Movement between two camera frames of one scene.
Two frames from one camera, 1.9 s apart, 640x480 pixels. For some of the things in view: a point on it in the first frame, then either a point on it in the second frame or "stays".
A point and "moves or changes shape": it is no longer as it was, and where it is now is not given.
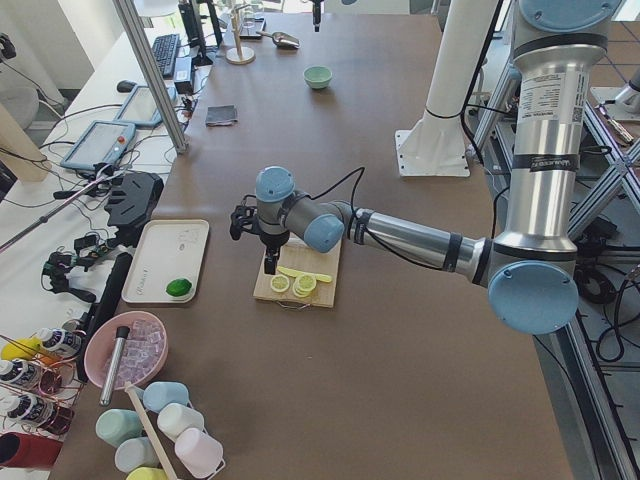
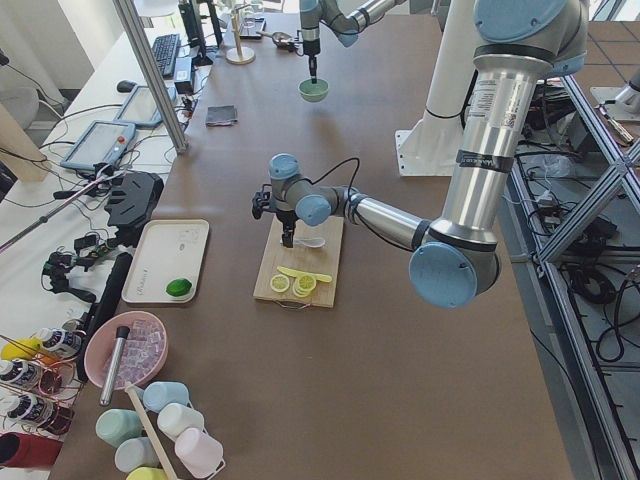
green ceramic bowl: (317, 77) moves or changes shape
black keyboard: (165, 48) stays
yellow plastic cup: (147, 473) stays
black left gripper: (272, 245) → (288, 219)
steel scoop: (281, 39) stays
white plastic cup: (175, 418) stays
